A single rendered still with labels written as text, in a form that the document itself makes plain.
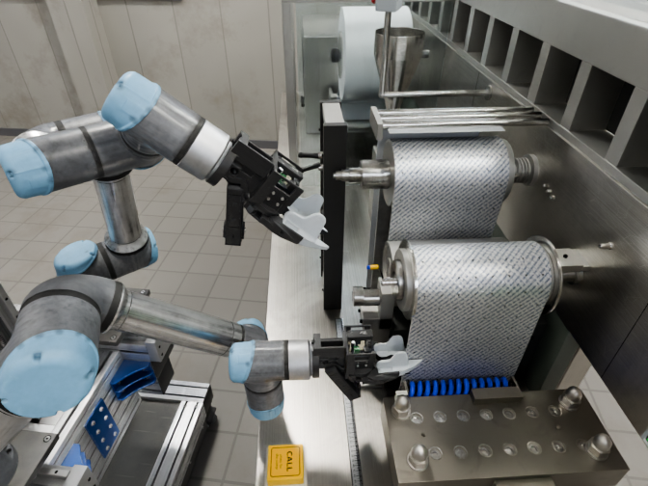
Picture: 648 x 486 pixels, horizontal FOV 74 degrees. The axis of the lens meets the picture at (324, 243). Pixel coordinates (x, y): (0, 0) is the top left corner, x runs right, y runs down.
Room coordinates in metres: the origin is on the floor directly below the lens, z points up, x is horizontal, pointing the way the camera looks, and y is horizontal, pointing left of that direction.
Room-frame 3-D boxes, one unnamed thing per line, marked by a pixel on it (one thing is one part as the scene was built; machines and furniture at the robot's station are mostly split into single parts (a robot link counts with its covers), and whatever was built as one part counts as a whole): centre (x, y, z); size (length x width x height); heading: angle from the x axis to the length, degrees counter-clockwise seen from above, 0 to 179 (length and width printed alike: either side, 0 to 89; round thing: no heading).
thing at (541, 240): (0.61, -0.40, 1.25); 0.15 x 0.01 x 0.15; 3
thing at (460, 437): (0.42, -0.32, 1.00); 0.40 x 0.16 x 0.06; 93
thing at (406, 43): (1.32, -0.21, 1.50); 0.14 x 0.14 x 0.06
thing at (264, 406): (0.53, 0.13, 1.01); 0.11 x 0.08 x 0.11; 19
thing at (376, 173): (0.84, -0.11, 1.34); 0.06 x 0.06 x 0.06; 3
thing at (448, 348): (0.54, -0.28, 1.11); 0.23 x 0.01 x 0.18; 93
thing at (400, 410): (0.46, -0.15, 1.05); 0.04 x 0.04 x 0.04
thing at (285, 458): (0.42, 0.08, 0.91); 0.07 x 0.07 x 0.02; 3
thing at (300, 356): (0.53, 0.04, 1.11); 0.08 x 0.05 x 0.08; 3
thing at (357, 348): (0.53, -0.04, 1.12); 0.12 x 0.08 x 0.09; 93
